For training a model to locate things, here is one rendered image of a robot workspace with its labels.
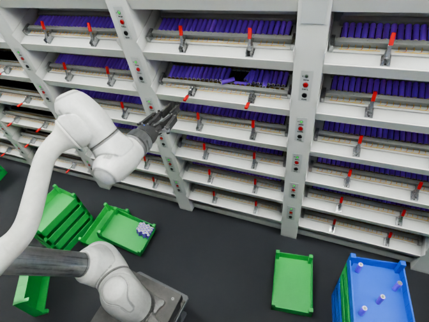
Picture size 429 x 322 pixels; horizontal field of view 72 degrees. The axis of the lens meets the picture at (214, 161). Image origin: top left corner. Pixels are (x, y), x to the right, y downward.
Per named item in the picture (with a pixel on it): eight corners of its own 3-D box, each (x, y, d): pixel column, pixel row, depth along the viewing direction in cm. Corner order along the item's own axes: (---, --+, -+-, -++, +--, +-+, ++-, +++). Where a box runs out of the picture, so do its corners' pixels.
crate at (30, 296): (34, 317, 166) (48, 313, 166) (12, 305, 151) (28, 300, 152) (43, 267, 186) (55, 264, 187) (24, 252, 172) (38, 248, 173)
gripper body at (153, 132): (134, 145, 103) (148, 132, 110) (154, 149, 101) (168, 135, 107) (129, 127, 99) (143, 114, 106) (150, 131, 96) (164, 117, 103)
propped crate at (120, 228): (156, 229, 195) (156, 224, 189) (140, 257, 183) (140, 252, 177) (115, 211, 199) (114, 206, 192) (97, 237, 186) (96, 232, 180)
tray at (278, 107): (290, 116, 118) (290, 102, 109) (159, 99, 138) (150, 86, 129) (300, 75, 124) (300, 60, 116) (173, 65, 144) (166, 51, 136)
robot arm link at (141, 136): (147, 161, 97) (156, 151, 101) (141, 138, 91) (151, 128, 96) (124, 156, 100) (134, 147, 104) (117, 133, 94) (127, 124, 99)
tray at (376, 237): (417, 257, 152) (428, 253, 139) (297, 227, 172) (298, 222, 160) (420, 219, 158) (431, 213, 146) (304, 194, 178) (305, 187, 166)
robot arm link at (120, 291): (127, 334, 124) (104, 321, 108) (109, 301, 135) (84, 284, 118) (159, 305, 129) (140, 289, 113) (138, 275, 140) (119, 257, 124)
